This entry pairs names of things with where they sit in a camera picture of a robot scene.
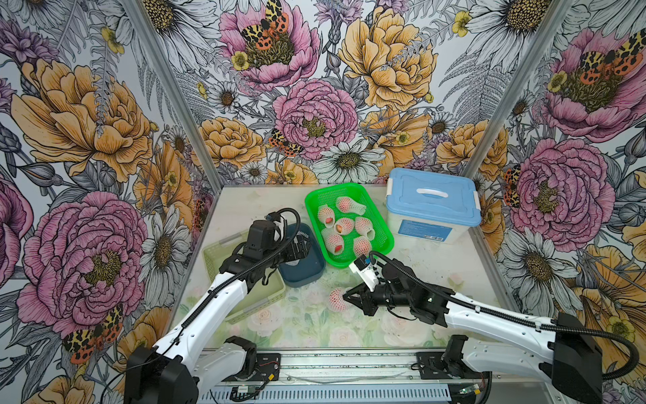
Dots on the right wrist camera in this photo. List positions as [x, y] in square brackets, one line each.
[363, 267]

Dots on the aluminium front rail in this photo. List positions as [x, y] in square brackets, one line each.
[373, 376]

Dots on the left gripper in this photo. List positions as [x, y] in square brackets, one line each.
[302, 251]

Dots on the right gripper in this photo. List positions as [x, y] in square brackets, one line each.
[367, 305]

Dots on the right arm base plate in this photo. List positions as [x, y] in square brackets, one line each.
[433, 365]

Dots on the bright green plastic basket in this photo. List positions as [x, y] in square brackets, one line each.
[384, 240]

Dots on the dark teal plastic tub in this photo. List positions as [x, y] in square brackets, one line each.
[299, 273]

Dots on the netted apple in basket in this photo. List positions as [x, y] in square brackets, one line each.
[333, 241]
[326, 216]
[361, 246]
[344, 226]
[364, 227]

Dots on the blue lidded storage box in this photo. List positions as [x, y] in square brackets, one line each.
[432, 206]

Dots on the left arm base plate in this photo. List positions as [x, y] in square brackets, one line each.
[266, 364]

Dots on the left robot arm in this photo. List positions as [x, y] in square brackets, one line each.
[174, 370]

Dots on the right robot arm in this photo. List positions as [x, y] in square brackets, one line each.
[575, 360]

